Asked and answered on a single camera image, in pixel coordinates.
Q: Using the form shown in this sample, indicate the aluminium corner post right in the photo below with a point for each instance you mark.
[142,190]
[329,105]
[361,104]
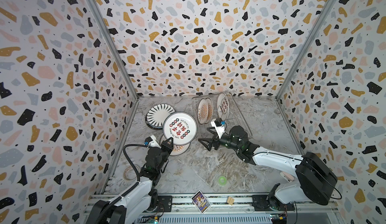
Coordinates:
[304,49]

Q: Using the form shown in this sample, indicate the aluminium corner post left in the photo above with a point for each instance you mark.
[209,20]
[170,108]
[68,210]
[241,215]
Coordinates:
[106,35]

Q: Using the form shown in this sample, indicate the blue leaf pattern plate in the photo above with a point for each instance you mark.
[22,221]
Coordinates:
[157,115]

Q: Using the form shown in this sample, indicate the colourful playing card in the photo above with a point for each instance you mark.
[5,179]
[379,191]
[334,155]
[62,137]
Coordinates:
[201,202]

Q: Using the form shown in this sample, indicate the steel wire dish rack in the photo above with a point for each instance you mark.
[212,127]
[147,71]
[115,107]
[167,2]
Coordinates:
[235,116]

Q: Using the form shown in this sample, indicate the orange sunburst plate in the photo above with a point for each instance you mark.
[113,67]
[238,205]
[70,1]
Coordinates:
[203,111]
[210,109]
[181,127]

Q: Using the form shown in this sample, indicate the pink eraser block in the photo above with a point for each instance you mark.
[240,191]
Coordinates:
[288,177]

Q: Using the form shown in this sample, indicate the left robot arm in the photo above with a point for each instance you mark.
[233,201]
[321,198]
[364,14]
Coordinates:
[141,196]

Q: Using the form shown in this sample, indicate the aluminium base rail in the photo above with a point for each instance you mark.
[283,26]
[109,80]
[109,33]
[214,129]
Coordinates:
[181,210]

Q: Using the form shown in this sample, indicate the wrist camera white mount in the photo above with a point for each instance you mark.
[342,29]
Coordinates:
[151,141]
[219,125]

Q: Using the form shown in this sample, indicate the small wooden block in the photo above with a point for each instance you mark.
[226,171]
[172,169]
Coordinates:
[230,200]

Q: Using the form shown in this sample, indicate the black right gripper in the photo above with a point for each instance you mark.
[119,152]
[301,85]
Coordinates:
[217,141]

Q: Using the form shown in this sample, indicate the orange sunburst plate front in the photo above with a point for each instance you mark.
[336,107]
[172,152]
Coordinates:
[203,111]

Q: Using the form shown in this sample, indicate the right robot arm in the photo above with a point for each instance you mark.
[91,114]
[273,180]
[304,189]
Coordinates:
[313,180]

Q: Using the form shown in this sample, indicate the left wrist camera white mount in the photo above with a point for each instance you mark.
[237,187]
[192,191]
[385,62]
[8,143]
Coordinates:
[151,141]

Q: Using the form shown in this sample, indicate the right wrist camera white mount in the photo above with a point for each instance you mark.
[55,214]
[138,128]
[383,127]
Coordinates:
[219,125]

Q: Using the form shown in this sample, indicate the white watermelon pattern plate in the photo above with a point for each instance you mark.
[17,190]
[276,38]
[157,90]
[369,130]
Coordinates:
[222,106]

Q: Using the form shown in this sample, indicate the aluminium corner post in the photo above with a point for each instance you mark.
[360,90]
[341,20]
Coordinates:
[106,35]
[304,49]

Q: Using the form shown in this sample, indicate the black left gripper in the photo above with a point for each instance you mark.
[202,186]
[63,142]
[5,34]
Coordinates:
[166,147]

